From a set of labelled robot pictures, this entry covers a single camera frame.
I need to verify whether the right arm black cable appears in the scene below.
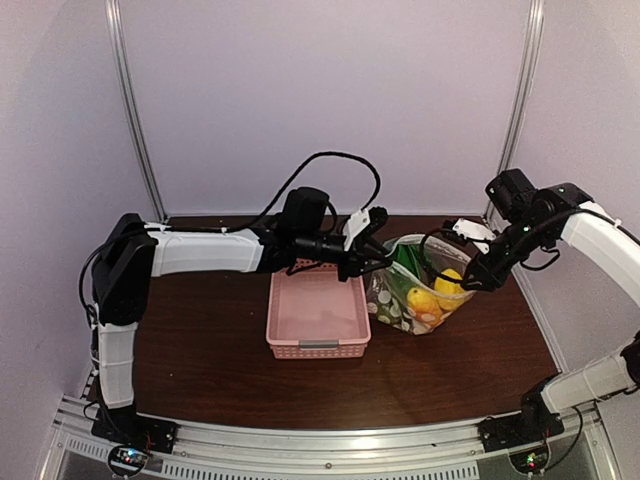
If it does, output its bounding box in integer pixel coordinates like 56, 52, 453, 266
418, 227, 476, 286

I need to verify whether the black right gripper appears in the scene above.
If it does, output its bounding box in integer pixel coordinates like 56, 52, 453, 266
462, 215, 551, 291

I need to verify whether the right aluminium corner post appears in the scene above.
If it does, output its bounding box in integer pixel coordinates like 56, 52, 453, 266
496, 0, 545, 176

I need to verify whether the yellow lemon toy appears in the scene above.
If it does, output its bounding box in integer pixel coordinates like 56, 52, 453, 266
433, 268, 466, 311

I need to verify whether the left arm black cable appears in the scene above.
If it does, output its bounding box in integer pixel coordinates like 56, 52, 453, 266
249, 151, 381, 226

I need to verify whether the green bok choy toy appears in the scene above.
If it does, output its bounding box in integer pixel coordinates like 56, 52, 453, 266
393, 244, 423, 281

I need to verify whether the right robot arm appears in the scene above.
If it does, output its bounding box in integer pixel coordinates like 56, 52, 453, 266
453, 169, 639, 442

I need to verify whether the circuit board with leds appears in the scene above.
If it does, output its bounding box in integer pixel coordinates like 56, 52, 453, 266
509, 447, 550, 475
106, 445, 152, 477

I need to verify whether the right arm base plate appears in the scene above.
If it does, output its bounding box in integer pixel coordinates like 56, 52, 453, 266
477, 413, 565, 453

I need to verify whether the front aluminium frame rail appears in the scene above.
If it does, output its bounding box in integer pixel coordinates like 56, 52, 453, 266
39, 394, 616, 480

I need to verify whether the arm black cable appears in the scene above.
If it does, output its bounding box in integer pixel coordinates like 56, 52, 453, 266
249, 151, 381, 226
418, 227, 476, 286

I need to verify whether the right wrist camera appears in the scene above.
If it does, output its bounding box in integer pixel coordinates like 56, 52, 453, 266
442, 218, 496, 254

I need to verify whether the left aluminium corner post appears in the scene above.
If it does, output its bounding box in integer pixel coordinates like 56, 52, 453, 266
105, 0, 169, 222

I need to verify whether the clear zip top bag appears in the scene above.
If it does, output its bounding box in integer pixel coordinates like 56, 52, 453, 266
366, 234, 474, 336

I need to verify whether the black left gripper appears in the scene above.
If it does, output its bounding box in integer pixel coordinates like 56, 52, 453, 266
297, 230, 393, 282

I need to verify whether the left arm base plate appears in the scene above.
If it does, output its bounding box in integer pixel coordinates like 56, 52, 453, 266
91, 405, 178, 454

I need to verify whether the left circuit board with LEDs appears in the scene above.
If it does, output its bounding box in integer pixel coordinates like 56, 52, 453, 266
106, 445, 152, 477

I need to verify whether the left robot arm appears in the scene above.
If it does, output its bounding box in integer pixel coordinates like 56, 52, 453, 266
87, 187, 390, 444

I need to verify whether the pink perforated plastic basket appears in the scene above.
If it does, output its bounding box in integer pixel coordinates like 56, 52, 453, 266
265, 264, 371, 360

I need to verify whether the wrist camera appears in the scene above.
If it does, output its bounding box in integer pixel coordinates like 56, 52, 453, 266
442, 218, 496, 254
341, 206, 389, 251

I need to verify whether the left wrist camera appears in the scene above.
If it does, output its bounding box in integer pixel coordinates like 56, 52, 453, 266
341, 206, 389, 251

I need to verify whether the aluminium corner post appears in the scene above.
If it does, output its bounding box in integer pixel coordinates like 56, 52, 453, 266
105, 0, 169, 222
496, 0, 545, 176

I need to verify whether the right circuit board with LEDs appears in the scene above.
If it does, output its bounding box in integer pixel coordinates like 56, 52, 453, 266
509, 447, 550, 475

